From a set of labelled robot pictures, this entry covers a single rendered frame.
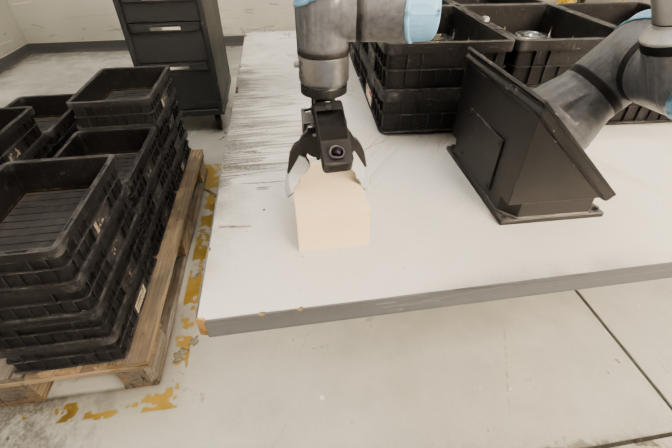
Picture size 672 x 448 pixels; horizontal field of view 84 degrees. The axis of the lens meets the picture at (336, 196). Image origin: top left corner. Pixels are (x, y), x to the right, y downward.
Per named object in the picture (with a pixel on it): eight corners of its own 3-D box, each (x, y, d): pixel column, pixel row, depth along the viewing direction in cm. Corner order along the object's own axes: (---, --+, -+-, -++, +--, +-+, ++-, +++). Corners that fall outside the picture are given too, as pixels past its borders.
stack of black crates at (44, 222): (128, 363, 106) (55, 250, 78) (12, 378, 102) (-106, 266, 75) (160, 259, 137) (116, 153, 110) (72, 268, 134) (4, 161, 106)
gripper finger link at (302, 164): (287, 182, 71) (313, 144, 67) (289, 201, 66) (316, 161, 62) (272, 175, 69) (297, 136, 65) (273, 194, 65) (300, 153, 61)
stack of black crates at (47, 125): (85, 201, 164) (49, 132, 143) (10, 208, 161) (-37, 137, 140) (114, 155, 195) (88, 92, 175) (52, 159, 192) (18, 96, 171)
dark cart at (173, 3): (228, 132, 246) (197, -26, 191) (156, 137, 240) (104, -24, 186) (234, 97, 293) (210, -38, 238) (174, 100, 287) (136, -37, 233)
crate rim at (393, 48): (515, 52, 85) (518, 40, 83) (385, 55, 82) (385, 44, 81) (455, 13, 116) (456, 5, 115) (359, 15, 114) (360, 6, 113)
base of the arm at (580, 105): (588, 167, 70) (640, 130, 66) (557, 123, 62) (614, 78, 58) (541, 127, 81) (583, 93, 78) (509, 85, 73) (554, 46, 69)
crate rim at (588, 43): (639, 48, 87) (645, 37, 85) (515, 52, 85) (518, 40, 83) (547, 11, 118) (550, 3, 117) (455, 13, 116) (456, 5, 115)
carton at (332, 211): (368, 244, 65) (370, 211, 60) (299, 251, 63) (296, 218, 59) (351, 190, 77) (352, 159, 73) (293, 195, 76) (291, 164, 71)
